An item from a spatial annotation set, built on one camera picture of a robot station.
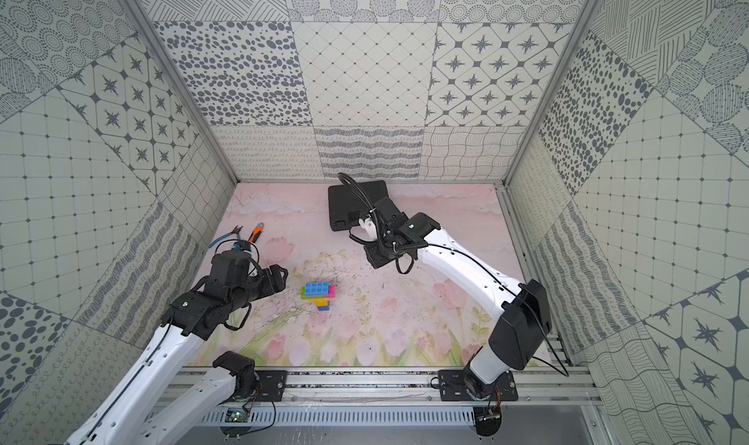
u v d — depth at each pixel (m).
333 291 0.80
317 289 0.78
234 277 0.57
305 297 0.79
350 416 0.65
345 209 1.04
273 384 0.74
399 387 0.76
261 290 0.67
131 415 0.41
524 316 0.41
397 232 0.55
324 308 0.87
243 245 0.67
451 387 0.73
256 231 1.04
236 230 1.05
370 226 0.71
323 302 0.86
